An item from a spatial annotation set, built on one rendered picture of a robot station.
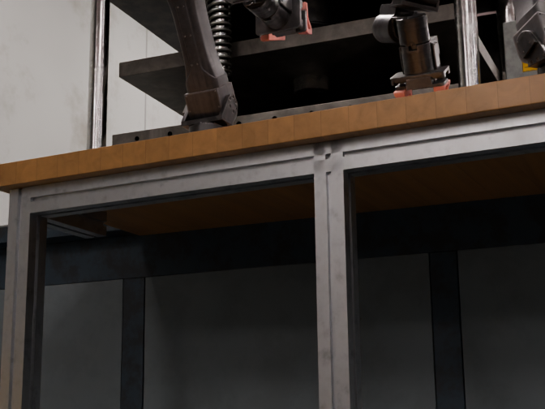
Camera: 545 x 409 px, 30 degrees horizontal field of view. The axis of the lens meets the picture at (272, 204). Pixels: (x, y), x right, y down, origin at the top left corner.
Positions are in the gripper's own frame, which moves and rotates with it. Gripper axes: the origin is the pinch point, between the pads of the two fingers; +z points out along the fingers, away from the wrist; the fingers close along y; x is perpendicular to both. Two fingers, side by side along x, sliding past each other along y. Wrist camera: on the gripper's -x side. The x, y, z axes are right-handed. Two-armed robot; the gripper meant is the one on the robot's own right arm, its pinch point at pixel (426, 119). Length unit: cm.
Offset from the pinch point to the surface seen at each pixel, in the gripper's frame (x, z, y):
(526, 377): 28, 41, -16
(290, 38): -101, -9, 60
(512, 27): -100, -3, -5
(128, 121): -316, 44, 241
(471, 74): -80, 6, 5
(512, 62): -94, 6, -4
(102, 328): 21, 30, 68
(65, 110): -261, 25, 245
